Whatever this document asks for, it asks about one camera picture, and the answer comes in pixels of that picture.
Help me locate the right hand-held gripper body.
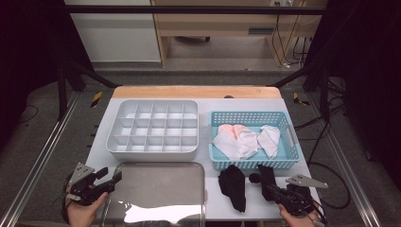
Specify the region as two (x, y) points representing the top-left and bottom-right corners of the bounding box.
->
(271, 173), (329, 218)

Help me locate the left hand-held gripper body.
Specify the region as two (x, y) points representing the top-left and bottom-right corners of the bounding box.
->
(66, 162), (111, 207)

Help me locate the black sock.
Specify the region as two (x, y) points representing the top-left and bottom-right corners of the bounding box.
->
(258, 164), (279, 202)
(218, 164), (248, 213)

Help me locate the white sock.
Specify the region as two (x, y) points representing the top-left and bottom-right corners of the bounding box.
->
(257, 125), (281, 160)
(212, 128), (259, 160)

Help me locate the blue perforated plastic basket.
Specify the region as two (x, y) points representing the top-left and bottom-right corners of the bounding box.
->
(207, 111), (303, 172)

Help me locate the metal tray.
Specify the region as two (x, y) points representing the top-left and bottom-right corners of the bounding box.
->
(99, 161), (207, 227)

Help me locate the white divided organizer box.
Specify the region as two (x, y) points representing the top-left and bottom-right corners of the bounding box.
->
(106, 98), (200, 163)

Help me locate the pink sock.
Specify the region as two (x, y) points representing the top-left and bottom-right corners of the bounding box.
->
(233, 124), (251, 137)
(218, 123), (235, 140)

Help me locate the person's right hand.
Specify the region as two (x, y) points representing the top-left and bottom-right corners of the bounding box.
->
(277, 202), (325, 227)

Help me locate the person's left hand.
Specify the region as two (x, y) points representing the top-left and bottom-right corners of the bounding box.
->
(64, 192), (110, 227)

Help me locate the yellow black floor tape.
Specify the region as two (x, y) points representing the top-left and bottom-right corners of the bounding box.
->
(292, 92), (311, 107)
(90, 91), (104, 109)

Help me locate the white cabinet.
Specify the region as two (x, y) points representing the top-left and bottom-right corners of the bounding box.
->
(64, 0), (162, 63)

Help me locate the black curtain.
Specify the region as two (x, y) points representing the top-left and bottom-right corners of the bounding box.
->
(0, 0), (93, 152)
(305, 0), (401, 183)

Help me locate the light wooden desk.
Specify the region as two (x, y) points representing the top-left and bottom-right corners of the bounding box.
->
(150, 0), (325, 68)

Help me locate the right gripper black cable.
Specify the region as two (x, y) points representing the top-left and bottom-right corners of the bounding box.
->
(310, 201), (329, 225)

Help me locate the aluminium floor rail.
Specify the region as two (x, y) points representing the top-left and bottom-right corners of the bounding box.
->
(0, 91), (81, 227)
(306, 93), (382, 227)

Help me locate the black floor cable loop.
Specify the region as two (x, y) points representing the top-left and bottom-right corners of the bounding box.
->
(306, 119), (352, 210)

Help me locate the thin black floor cable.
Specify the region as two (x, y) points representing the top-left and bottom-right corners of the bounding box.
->
(18, 103), (40, 126)

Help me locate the black diagonal frame strut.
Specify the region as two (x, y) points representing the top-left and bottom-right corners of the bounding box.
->
(58, 61), (122, 121)
(268, 60), (332, 122)

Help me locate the yellow cable under desk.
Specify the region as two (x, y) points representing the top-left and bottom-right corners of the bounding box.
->
(272, 13), (305, 69)

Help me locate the black horizontal frame bar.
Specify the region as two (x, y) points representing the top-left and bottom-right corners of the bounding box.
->
(64, 5), (327, 15)

